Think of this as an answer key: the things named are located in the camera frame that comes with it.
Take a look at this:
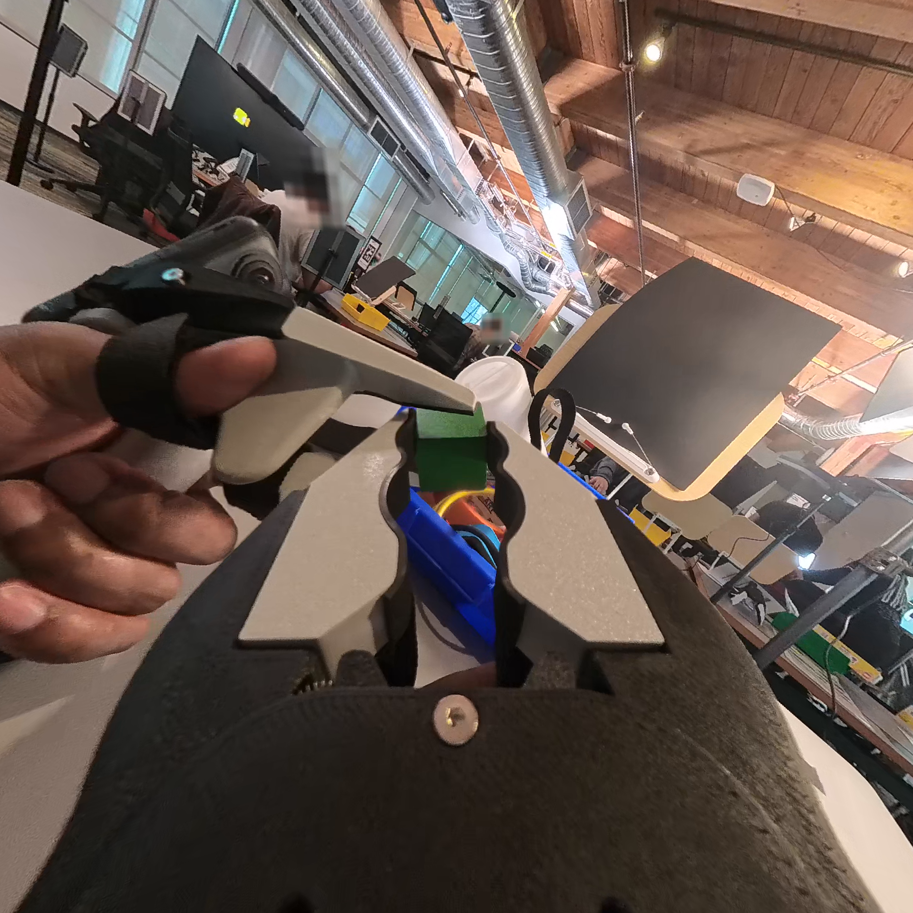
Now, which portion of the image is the yellow network cable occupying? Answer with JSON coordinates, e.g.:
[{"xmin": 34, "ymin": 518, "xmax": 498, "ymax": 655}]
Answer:
[{"xmin": 434, "ymin": 488, "xmax": 493, "ymax": 525}]

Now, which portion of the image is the black computer monitor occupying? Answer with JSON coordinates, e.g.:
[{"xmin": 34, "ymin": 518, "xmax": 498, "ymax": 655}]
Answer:
[{"xmin": 171, "ymin": 36, "xmax": 318, "ymax": 190}]

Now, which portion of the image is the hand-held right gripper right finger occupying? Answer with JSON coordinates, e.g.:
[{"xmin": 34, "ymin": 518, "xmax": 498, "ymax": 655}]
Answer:
[{"xmin": 486, "ymin": 421, "xmax": 666, "ymax": 689}]

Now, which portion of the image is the green and yellow box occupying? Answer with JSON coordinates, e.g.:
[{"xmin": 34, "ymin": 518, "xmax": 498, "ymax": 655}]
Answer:
[{"xmin": 772, "ymin": 612, "xmax": 882, "ymax": 682}]

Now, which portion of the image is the light blue foam piece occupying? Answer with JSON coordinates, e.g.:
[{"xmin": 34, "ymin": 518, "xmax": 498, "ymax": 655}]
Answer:
[{"xmin": 449, "ymin": 524, "xmax": 504, "ymax": 572}]

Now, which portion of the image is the green foam cube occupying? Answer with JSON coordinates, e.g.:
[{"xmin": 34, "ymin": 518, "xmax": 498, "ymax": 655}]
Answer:
[{"xmin": 414, "ymin": 407, "xmax": 489, "ymax": 493}]

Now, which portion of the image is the long wooden table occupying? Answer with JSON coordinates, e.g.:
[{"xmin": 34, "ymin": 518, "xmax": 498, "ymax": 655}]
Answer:
[{"xmin": 685, "ymin": 556, "xmax": 913, "ymax": 771}]

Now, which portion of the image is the white plastic bottle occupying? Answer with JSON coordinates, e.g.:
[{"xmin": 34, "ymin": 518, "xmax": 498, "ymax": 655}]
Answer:
[{"xmin": 455, "ymin": 355, "xmax": 534, "ymax": 443}]

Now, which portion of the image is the white metal stand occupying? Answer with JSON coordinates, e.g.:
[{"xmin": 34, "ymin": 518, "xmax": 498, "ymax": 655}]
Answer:
[{"xmin": 563, "ymin": 403, "xmax": 660, "ymax": 486}]

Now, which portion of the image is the large blue plastic bin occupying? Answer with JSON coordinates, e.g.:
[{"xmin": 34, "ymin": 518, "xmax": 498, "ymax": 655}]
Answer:
[{"xmin": 396, "ymin": 464, "xmax": 636, "ymax": 646}]

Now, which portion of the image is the open laptop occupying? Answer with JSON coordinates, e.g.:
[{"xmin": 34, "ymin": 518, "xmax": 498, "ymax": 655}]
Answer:
[{"xmin": 354, "ymin": 255, "xmax": 417, "ymax": 304}]

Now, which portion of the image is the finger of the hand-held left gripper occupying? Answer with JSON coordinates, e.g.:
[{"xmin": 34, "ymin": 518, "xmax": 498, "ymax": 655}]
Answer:
[
  {"xmin": 213, "ymin": 307, "xmax": 477, "ymax": 486},
  {"xmin": 278, "ymin": 451, "xmax": 338, "ymax": 502}
]

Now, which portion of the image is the black metal stand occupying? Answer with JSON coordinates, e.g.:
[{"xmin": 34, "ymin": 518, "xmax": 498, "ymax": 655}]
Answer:
[{"xmin": 756, "ymin": 528, "xmax": 913, "ymax": 671}]

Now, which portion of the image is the orange tape roll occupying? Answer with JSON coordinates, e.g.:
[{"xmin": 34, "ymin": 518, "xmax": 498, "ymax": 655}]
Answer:
[{"xmin": 456, "ymin": 495, "xmax": 507, "ymax": 532}]

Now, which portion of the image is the yellow storage bin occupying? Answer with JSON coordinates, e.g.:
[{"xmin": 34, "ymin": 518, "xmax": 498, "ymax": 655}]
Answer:
[
  {"xmin": 341, "ymin": 294, "xmax": 392, "ymax": 330},
  {"xmin": 631, "ymin": 506, "xmax": 675, "ymax": 546}
]

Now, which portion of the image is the metal air duct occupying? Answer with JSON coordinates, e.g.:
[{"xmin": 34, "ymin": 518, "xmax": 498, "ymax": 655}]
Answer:
[
  {"xmin": 442, "ymin": 0, "xmax": 596, "ymax": 301},
  {"xmin": 257, "ymin": 0, "xmax": 486, "ymax": 222}
]

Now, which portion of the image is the person's left hand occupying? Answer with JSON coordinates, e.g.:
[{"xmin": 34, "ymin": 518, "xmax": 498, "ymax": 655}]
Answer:
[{"xmin": 0, "ymin": 322, "xmax": 279, "ymax": 664}]

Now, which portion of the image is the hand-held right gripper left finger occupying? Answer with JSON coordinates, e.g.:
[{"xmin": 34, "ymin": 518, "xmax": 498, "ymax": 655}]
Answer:
[{"xmin": 239, "ymin": 412, "xmax": 418, "ymax": 686}]

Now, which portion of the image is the dark panel with wooden edge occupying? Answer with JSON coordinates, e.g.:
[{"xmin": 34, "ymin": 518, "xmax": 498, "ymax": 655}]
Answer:
[{"xmin": 535, "ymin": 257, "xmax": 843, "ymax": 500}]

